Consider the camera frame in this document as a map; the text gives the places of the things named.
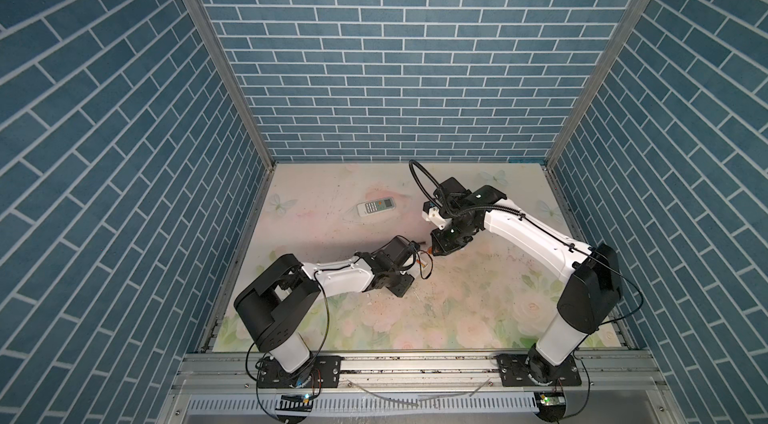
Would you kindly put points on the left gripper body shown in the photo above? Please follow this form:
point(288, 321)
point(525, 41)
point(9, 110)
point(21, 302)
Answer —
point(399, 283)

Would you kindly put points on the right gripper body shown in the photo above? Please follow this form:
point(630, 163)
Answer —
point(451, 236)

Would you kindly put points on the white remote control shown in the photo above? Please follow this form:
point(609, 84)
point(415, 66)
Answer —
point(426, 264)
point(376, 206)

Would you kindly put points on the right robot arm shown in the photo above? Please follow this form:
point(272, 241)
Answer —
point(591, 277)

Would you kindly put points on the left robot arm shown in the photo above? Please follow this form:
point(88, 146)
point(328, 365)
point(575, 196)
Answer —
point(273, 305)

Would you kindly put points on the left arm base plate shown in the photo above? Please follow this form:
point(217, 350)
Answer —
point(322, 372)

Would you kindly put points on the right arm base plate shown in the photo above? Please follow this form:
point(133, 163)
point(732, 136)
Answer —
point(530, 369)

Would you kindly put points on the white ribbed cable duct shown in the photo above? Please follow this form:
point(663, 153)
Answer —
point(358, 404)

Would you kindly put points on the aluminium mounting rail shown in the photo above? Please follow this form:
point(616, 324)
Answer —
point(598, 369)

